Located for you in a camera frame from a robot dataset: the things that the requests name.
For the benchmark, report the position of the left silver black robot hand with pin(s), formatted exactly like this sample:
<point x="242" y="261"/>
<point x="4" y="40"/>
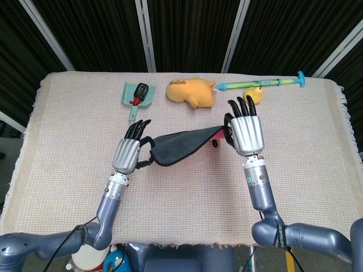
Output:
<point x="126" y="154"/>

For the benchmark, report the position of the blue plastic container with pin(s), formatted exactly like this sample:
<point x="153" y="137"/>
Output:
<point x="113" y="260"/>

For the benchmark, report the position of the teal plastic dustpan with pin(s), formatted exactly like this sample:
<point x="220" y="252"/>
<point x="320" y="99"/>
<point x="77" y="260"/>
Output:
<point x="127" y="93"/>

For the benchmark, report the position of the green blue toy water pump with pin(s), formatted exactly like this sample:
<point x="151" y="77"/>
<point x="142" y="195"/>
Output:
<point x="241" y="84"/>

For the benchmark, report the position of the black and red small device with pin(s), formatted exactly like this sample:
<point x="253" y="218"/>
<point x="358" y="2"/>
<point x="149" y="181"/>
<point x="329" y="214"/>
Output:
<point x="141" y="90"/>

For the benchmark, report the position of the dark grey cloth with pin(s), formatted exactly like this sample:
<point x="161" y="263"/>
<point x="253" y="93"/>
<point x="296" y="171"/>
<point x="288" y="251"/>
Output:
<point x="175" y="147"/>

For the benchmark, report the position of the beige woven tablecloth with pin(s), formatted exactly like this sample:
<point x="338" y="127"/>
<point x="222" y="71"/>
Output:
<point x="184" y="198"/>

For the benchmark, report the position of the white partition post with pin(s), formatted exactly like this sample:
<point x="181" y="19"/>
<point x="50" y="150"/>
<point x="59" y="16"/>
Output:
<point x="235" y="37"/>
<point x="48" y="37"/>
<point x="146" y="37"/>
<point x="337" y="51"/>
<point x="11" y="121"/>

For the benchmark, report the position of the orange plush toy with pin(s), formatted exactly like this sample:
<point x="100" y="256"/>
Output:
<point x="184" y="92"/>

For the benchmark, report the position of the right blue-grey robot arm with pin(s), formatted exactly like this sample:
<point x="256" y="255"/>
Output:
<point x="261" y="192"/>

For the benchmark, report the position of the blue-grey robot torso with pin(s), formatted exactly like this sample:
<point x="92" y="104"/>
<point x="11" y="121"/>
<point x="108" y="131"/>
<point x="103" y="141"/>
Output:
<point x="181" y="260"/>

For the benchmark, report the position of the white round fluffy object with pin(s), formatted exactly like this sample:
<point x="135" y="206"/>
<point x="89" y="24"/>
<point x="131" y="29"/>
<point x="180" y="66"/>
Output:
<point x="88" y="259"/>

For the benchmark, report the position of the yellow pear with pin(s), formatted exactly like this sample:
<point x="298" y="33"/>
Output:
<point x="257" y="93"/>

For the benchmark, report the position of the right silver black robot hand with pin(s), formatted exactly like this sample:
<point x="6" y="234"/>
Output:
<point x="248" y="136"/>

